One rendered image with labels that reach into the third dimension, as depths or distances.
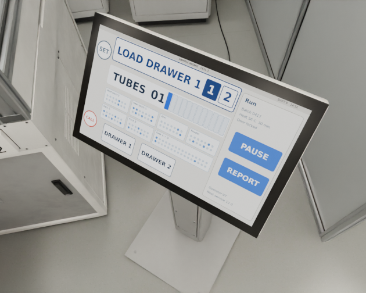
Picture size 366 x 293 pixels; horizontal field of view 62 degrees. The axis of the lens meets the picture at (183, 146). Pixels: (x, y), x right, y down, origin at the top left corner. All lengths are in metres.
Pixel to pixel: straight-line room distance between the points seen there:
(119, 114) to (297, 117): 0.39
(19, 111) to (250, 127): 0.60
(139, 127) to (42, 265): 1.24
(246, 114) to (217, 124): 0.06
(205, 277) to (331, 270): 0.63
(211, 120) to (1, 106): 0.54
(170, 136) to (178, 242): 1.02
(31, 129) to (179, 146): 0.48
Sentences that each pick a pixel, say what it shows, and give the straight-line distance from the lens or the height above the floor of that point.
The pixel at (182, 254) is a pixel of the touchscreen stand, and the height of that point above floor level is 0.04.
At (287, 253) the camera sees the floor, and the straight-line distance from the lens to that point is 1.72.
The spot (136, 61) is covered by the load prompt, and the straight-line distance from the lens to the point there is 0.68.
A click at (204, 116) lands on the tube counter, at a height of 1.11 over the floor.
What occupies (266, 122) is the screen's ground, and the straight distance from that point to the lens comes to 0.59.
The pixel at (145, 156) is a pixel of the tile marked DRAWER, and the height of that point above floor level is 1.00.
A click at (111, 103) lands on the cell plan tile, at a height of 1.06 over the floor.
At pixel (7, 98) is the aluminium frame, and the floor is 1.04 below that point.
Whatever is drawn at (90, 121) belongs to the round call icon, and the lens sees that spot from 0.78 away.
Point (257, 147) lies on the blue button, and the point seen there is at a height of 1.10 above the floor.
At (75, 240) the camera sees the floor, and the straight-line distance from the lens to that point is 1.77.
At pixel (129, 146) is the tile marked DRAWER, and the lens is 0.73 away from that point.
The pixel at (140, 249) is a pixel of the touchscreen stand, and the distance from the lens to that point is 1.64.
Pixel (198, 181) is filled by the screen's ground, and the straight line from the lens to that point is 0.67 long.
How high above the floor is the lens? 1.62
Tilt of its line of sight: 60 degrees down
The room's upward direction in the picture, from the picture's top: 4 degrees counter-clockwise
